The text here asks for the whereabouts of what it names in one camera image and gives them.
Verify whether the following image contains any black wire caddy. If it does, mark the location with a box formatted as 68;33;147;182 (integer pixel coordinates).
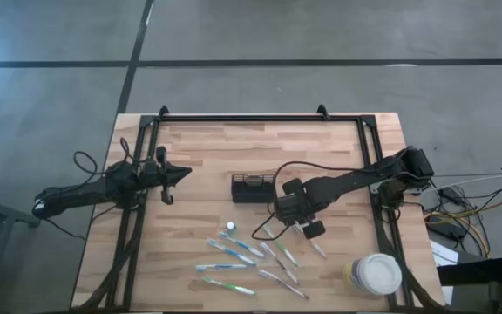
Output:
231;173;277;204

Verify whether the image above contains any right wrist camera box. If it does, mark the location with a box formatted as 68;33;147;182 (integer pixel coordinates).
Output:
274;194;303;226

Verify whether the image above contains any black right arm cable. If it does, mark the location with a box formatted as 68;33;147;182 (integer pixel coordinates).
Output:
250;147;409;242

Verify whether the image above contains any white paper sheet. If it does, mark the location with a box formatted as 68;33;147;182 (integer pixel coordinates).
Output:
429;239;460;268

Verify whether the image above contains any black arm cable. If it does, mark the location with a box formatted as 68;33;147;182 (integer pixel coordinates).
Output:
250;147;409;242
72;137;137;175

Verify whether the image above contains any purple white toothbrush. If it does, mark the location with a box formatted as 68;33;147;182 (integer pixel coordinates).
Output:
259;242;300;285
257;269;310;301

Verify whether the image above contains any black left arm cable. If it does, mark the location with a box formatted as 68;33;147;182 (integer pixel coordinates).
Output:
72;137;137;175

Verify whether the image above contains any red white toothbrush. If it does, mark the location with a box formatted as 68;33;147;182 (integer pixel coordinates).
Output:
294;222;329;259

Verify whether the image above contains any white-lidded round tub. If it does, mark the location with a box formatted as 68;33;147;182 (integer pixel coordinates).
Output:
342;252;404;297

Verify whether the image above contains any yellow cable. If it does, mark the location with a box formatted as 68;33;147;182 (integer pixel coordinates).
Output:
423;210;492;258

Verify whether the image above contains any green white toothbrush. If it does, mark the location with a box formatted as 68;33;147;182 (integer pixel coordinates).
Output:
200;276;257;297
261;222;301;269

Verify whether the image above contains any black power brick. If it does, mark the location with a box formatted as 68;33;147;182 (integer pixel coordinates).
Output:
437;186;465;206
425;220;466;242

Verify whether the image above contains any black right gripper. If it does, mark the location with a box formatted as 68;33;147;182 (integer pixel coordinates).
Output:
282;177;327;240

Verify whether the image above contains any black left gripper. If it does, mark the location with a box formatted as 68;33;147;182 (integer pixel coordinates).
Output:
140;146;193;206

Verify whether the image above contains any black aluminium rig frame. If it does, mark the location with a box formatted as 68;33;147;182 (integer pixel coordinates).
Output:
72;104;446;313

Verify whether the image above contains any blue white toothbrush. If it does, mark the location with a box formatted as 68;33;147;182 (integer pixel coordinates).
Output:
207;237;257;266
194;263;249;273
219;231;266;258

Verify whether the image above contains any white cable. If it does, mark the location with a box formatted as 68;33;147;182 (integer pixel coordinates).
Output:
420;173;502;194

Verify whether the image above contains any thin black floor cable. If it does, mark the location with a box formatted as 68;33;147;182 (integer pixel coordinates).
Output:
41;216;87;242

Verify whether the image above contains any black beam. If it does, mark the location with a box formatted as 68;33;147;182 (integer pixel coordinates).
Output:
436;256;502;288

